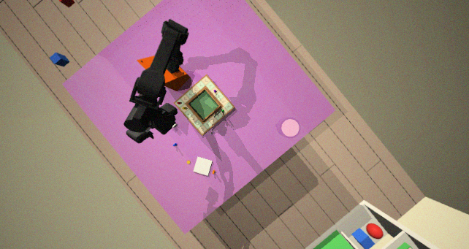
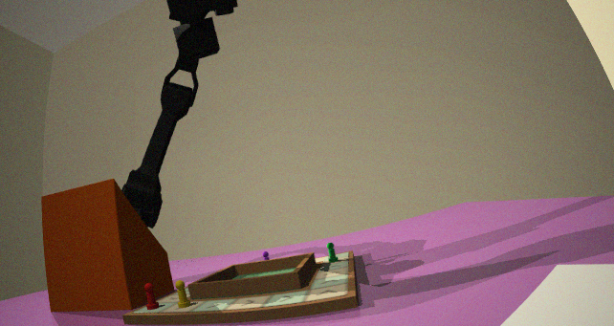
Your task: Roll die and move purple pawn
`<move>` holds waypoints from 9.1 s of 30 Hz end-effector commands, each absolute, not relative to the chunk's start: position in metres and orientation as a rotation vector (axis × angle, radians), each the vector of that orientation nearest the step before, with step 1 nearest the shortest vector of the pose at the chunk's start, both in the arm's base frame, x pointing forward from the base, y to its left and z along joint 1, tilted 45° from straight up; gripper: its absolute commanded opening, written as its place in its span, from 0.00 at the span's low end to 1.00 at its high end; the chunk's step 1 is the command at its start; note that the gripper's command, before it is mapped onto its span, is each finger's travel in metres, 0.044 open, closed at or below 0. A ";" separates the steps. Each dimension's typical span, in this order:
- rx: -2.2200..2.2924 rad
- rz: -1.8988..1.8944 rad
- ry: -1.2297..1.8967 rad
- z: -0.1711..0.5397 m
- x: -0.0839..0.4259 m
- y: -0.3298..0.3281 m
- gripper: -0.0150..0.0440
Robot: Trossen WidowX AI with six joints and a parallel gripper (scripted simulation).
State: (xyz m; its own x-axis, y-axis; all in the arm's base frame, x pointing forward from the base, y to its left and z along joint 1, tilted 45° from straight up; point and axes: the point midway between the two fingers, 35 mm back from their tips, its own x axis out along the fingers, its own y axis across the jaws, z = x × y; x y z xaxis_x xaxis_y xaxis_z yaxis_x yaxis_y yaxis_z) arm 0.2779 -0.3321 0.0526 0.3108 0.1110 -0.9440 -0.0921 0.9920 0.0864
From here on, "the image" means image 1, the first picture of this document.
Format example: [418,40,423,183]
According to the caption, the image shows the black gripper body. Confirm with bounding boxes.
[126,103,178,144]

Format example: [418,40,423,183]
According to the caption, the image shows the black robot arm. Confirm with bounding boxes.
[124,19,188,134]

